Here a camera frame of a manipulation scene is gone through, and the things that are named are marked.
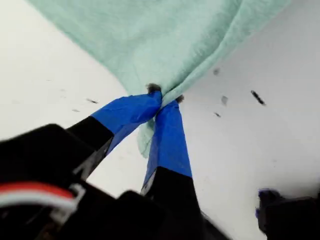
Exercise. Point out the green t-shirt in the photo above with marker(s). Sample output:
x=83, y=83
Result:
x=150, y=37

